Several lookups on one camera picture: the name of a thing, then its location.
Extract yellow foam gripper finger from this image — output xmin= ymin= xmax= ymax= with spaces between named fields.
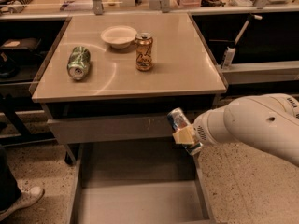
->
xmin=173 ymin=125 xmax=198 ymax=146

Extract blue silver redbull can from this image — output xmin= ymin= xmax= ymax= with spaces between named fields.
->
xmin=167 ymin=108 xmax=202 ymax=156

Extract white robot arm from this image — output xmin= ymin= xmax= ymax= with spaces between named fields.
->
xmin=167 ymin=93 xmax=299 ymax=166

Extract open middle drawer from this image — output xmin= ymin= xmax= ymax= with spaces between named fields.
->
xmin=67 ymin=140 xmax=212 ymax=224

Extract grey drawer cabinet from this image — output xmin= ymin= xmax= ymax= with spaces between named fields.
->
xmin=28 ymin=12 xmax=229 ymax=224

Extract gold upright soda can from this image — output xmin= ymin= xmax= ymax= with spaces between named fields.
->
xmin=135 ymin=33 xmax=153 ymax=71

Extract top drawer front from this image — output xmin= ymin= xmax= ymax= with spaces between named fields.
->
xmin=48 ymin=113 xmax=173 ymax=144

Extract crushed green soda can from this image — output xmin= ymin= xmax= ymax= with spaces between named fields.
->
xmin=67 ymin=46 xmax=91 ymax=80

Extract white tube bottle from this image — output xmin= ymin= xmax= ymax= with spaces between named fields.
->
xmin=221 ymin=47 xmax=236 ymax=69

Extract white paper bowl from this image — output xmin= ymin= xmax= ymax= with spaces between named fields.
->
xmin=100 ymin=25 xmax=137 ymax=49

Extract white sneaker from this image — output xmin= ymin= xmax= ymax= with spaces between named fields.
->
xmin=0 ymin=187 xmax=45 ymax=221

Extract dark trouser leg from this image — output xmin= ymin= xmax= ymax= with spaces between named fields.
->
xmin=0 ymin=146 xmax=21 ymax=211

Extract white handled tool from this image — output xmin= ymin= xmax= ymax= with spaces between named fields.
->
xmin=235 ymin=14 xmax=263 ymax=45

